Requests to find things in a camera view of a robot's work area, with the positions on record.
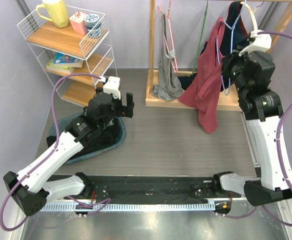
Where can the blue white patterned cup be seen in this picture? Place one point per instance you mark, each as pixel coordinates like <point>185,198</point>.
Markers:
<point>93,25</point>

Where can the blue cover book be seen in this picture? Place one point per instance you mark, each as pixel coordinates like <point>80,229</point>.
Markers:
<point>67,60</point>

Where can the navy tank top red trim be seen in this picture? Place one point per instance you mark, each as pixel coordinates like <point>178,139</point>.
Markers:
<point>187,80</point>

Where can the teal plastic laundry basin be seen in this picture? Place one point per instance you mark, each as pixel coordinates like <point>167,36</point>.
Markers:
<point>52,132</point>

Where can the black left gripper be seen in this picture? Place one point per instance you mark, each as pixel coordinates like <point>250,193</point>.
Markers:
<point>124,110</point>

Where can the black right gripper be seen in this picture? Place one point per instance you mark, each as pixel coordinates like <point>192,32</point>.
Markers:
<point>229,61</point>

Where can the pink hanger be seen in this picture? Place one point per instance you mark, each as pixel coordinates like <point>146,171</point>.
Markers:
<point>168,35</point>

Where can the wooden clothes rack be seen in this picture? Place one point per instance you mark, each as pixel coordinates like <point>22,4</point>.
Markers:
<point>225,103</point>

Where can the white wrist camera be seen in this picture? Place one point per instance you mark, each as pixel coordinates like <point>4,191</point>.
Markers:
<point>260,41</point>
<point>111,86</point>

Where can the green cover book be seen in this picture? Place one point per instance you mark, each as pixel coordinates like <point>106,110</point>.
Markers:
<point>53,67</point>

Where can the white wire wooden shelf rack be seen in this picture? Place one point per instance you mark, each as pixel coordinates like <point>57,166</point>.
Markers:
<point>52,45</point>

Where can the slotted aluminium cable rail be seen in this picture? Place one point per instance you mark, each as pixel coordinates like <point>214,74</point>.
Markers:
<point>70,206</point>

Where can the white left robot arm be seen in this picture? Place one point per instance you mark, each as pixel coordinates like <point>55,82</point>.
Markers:
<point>31,189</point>

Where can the grey tank top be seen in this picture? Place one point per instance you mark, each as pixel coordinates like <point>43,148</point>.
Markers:
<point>169,86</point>

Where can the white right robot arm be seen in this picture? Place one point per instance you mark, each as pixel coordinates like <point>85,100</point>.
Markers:
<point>275,182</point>

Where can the cream white hanger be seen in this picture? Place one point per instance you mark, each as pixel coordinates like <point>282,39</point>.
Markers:
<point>252,16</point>

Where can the green hanger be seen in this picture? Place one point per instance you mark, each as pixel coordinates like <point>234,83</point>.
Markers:
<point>201,37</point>

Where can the yellow mug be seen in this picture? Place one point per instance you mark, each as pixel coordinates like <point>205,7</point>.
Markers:
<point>57,11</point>

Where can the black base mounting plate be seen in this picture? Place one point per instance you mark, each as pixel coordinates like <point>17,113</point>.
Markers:
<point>154,190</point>

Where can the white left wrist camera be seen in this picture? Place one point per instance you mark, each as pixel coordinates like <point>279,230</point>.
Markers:
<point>111,86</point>

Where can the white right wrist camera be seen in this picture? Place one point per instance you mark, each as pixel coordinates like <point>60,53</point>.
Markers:
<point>260,41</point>

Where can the pink small box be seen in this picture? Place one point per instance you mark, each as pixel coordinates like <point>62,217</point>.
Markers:
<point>77,21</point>

